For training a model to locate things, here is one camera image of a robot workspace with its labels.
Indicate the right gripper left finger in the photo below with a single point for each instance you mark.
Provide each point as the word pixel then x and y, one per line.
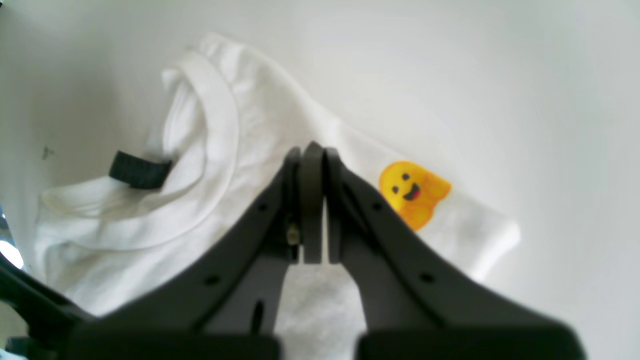
pixel 224 306

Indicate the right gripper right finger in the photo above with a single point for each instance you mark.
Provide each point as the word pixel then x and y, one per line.
pixel 418 306

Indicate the white printed T-shirt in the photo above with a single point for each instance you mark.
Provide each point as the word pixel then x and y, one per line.
pixel 233 115

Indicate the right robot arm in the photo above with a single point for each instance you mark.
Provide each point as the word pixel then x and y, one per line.
pixel 35 315

